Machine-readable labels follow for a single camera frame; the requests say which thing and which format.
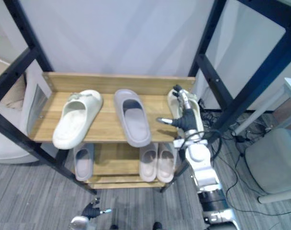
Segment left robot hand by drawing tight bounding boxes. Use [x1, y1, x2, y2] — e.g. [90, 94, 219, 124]
[81, 197, 112, 219]

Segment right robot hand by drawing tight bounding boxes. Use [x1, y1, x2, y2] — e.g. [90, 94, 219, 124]
[156, 84, 199, 132]

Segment cream slide slipper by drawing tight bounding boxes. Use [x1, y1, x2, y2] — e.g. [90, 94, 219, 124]
[167, 89, 205, 138]

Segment wooden shoe rack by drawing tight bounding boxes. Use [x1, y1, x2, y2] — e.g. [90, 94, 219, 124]
[27, 71, 196, 194]

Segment grey slide slipper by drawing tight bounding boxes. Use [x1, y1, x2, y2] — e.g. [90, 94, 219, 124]
[73, 143, 95, 182]
[113, 89, 152, 147]

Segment beige slide slipper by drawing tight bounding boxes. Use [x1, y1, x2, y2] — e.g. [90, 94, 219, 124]
[157, 142, 177, 184]
[139, 141, 159, 182]

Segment white table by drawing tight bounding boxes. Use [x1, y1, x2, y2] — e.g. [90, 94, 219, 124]
[231, 77, 291, 136]

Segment cream slipper with bow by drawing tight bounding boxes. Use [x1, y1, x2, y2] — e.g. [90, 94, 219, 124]
[52, 89, 104, 150]

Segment grey padded chair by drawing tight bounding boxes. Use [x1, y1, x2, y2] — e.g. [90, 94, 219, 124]
[244, 127, 291, 204]

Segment white pouf seat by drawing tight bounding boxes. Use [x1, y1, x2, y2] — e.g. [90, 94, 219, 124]
[0, 105, 36, 164]

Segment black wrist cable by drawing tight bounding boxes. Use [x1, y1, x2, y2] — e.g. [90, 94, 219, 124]
[176, 129, 223, 166]

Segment black floor cables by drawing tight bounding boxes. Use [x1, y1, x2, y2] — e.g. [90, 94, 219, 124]
[198, 98, 291, 230]

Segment black metal frame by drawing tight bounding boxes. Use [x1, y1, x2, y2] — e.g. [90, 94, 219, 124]
[0, 0, 291, 195]

